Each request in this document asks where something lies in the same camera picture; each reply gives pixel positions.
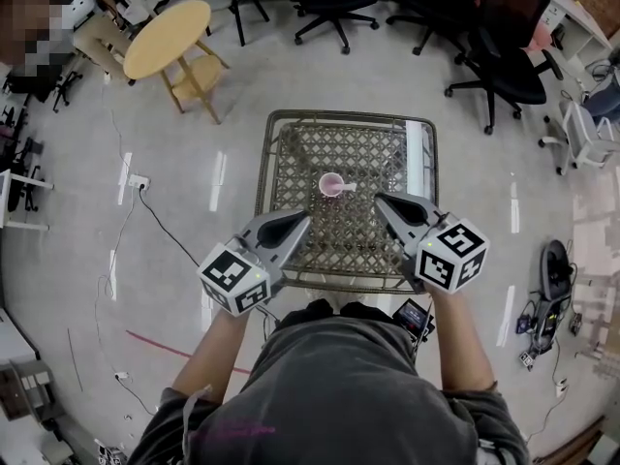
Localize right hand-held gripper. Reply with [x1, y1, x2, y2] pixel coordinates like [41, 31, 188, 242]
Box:
[375, 192, 490, 294]

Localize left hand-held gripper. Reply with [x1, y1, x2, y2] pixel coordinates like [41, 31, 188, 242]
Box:
[197, 210, 312, 318]

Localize red cup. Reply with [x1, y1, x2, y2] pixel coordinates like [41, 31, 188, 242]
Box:
[318, 171, 346, 199]

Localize person's right forearm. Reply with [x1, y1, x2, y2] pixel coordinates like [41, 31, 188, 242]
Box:
[429, 286, 498, 397]

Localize person's left forearm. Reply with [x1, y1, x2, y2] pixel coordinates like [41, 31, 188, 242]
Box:
[171, 307, 251, 399]

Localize person's black trousers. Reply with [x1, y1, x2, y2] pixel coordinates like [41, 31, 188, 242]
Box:
[273, 298, 393, 334]

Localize rattan glass-top table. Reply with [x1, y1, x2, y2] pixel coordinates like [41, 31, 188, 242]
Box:
[254, 108, 441, 293]

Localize small black display screen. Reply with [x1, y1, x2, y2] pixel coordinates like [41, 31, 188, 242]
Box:
[391, 297, 435, 343]

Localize spare grey gripper device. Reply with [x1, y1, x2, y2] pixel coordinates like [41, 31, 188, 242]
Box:
[518, 238, 575, 372]

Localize person's grey shirt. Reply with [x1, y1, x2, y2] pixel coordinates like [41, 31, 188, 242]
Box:
[128, 315, 529, 465]

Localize black chair with red back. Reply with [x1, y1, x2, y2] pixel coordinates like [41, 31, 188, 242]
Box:
[444, 0, 566, 136]

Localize white rolling chair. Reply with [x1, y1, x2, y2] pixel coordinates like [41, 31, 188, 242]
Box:
[538, 100, 620, 177]

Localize round wooden side table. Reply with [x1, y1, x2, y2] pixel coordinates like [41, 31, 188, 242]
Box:
[123, 0, 232, 125]

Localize white shelf cabinet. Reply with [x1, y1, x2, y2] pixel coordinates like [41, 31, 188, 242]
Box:
[540, 0, 615, 70]

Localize white desk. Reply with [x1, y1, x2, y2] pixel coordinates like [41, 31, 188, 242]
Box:
[0, 169, 52, 233]

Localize grey metal cabinet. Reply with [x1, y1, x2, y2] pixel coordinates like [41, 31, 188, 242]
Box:
[0, 358, 62, 423]

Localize black power cable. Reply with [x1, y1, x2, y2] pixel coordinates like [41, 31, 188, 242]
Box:
[139, 189, 208, 266]

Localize thin black cable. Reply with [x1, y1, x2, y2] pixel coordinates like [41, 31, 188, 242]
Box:
[120, 378, 157, 417]

